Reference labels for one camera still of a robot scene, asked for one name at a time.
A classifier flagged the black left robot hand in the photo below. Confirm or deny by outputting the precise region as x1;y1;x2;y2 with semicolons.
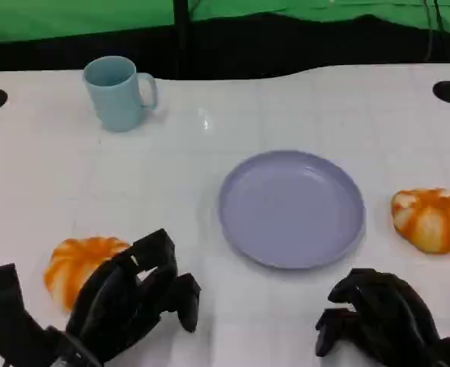
65;228;202;363

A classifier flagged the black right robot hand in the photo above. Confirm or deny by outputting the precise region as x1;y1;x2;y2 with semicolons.
315;268;443;367

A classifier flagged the orange and white bread roll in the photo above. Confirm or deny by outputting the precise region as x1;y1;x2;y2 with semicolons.
43;236;132;311
390;187;450;255

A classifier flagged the lilac plate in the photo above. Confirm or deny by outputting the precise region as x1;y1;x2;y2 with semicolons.
218;149;366;271

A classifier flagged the pale green mug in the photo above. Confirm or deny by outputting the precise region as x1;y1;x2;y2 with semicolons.
82;55;159;134

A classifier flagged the black pole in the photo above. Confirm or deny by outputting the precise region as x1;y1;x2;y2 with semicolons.
172;0;192;80

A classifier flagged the green cloth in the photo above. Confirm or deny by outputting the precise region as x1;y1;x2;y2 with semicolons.
0;0;450;45

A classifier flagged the black cable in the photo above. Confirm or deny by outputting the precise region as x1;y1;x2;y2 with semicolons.
422;0;435;63
433;0;446;32

